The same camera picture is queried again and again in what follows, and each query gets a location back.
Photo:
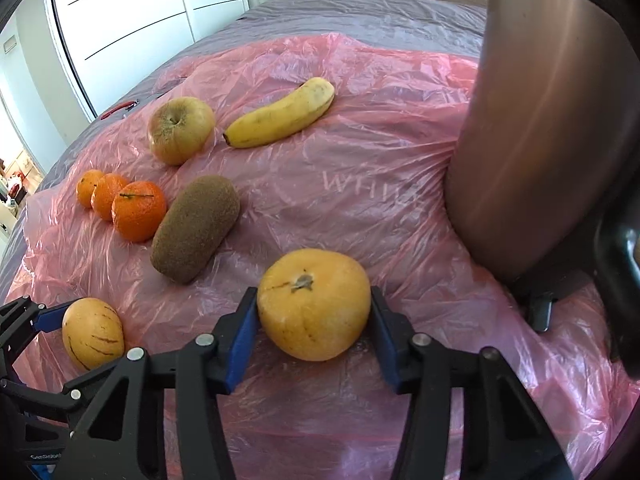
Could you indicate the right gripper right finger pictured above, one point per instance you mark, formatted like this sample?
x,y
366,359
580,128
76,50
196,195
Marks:
x,y
504,434

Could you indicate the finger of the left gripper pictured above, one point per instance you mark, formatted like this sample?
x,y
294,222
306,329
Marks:
x,y
65,393
50,319

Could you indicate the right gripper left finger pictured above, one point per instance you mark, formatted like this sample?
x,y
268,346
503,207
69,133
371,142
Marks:
x,y
122,436

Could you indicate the striped yellow pepino melon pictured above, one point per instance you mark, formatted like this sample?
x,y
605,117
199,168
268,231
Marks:
x,y
92,333

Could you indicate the orange tangerine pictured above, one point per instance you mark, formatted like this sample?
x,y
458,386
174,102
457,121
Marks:
x,y
104,193

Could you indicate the small tangerine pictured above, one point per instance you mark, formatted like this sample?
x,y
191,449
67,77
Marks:
x,y
86,185

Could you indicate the tangerine with green stem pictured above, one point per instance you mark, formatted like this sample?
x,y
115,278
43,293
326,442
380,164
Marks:
x,y
137,210

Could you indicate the large brown kiwi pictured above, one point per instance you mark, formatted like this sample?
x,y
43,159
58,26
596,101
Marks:
x,y
196,223

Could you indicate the yellow-green apple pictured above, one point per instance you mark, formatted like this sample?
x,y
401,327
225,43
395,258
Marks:
x,y
179,128

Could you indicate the yellow-orange round fruit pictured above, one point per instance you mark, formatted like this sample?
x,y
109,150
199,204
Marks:
x,y
314,304

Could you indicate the yellow banana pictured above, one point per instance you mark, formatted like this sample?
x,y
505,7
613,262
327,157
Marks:
x,y
281,119

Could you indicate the pink plastic sheet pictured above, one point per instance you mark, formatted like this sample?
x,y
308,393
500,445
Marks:
x,y
584,396

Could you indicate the white sliding wardrobe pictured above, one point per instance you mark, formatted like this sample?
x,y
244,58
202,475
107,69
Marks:
x,y
107,47

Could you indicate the grey purple bed sheet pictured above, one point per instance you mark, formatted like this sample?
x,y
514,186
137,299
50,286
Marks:
x,y
350,15

